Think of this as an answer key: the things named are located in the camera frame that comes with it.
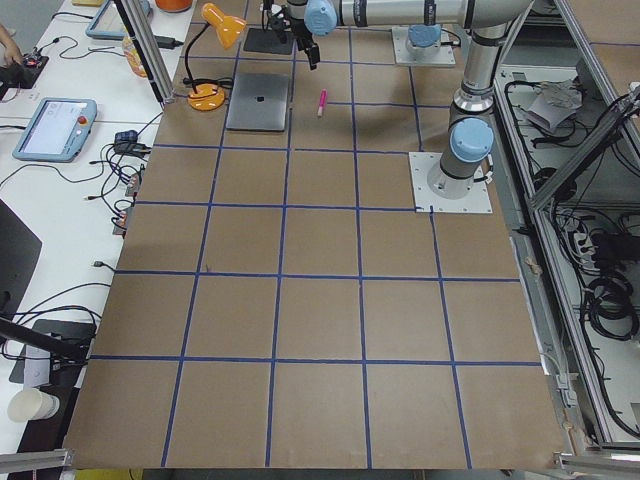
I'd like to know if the blue teach pendant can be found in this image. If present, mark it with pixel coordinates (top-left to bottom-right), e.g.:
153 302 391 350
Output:
85 0 126 41
12 97 97 163

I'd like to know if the orange drink bottle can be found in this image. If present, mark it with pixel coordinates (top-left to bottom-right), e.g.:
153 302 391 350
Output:
122 34 147 78

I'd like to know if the silver closed laptop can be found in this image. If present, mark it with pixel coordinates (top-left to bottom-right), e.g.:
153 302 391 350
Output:
226 73 290 132

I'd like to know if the pink highlighter pen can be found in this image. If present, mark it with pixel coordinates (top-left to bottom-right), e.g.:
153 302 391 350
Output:
317 89 328 118

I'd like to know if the orange desk lamp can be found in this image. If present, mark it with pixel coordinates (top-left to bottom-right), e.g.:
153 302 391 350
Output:
183 2 247 112

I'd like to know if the aluminium frame post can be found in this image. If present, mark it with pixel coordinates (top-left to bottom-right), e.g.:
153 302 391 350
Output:
114 0 174 105

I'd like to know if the blue teach pendant near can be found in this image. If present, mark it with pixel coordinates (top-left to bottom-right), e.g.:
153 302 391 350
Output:
12 97 97 163

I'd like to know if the white paper cup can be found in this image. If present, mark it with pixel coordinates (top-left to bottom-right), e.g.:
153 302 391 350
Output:
7 388 60 423

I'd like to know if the blue teach pendant far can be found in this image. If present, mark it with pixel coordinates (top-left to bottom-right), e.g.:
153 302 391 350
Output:
85 0 126 41

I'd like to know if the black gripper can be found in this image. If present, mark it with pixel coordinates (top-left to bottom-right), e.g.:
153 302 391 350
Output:
289 17 320 69
264 0 289 42

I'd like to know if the black monitor corner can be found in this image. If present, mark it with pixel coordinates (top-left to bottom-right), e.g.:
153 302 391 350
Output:
0 201 42 319

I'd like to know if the black mousepad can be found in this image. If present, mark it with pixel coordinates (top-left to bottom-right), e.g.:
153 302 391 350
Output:
243 28 293 55

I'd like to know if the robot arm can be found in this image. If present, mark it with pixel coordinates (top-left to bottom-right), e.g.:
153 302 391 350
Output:
285 0 532 125
261 1 461 55

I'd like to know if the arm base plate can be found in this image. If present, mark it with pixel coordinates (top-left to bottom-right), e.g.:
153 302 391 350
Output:
408 152 493 214
391 25 456 68

